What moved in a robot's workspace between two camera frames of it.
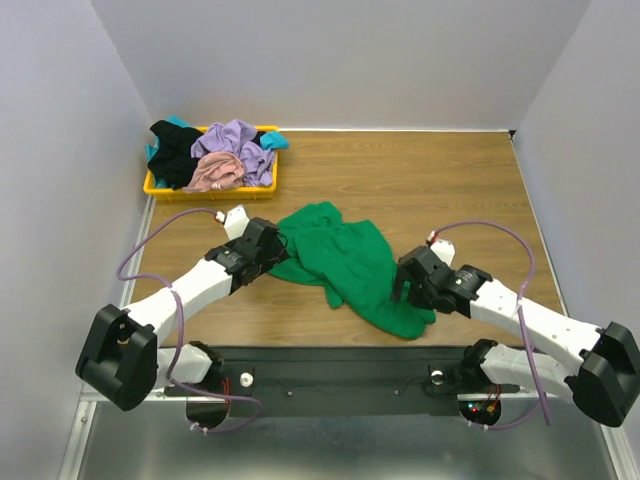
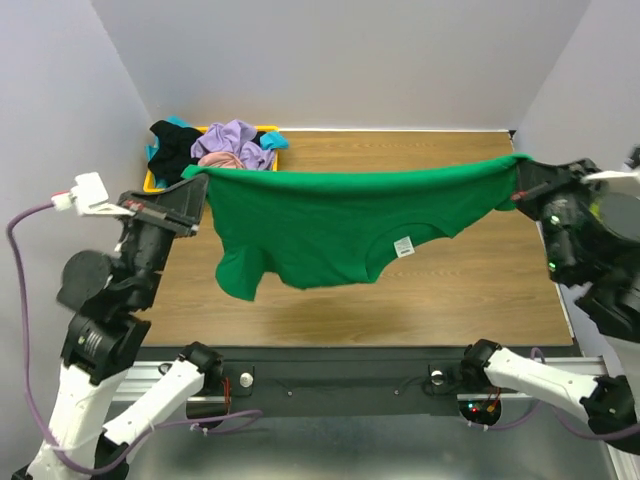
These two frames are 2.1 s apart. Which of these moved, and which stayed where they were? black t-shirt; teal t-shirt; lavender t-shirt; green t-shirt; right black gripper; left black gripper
Moved: green t-shirt; left black gripper; right black gripper
Stayed: teal t-shirt; lavender t-shirt; black t-shirt
